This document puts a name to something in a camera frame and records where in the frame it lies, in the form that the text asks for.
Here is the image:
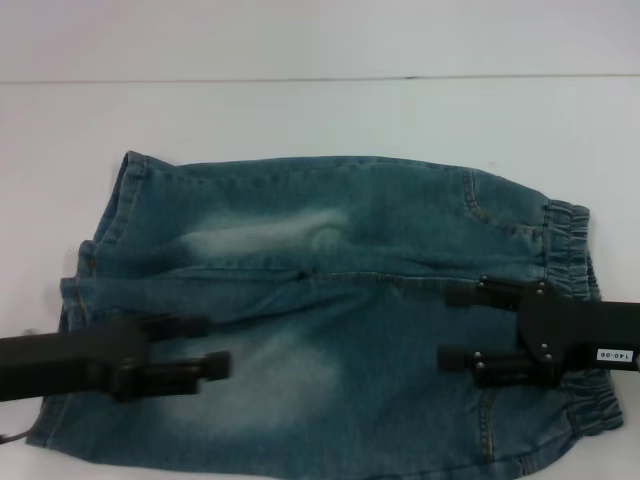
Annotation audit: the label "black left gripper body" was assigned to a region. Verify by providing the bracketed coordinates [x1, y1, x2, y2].
[0, 319, 152, 404]

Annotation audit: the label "blue denim shorts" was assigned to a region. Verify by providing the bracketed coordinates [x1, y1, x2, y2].
[24, 148, 626, 480]

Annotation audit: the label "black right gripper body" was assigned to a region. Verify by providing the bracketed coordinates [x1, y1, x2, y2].
[518, 279, 640, 392]

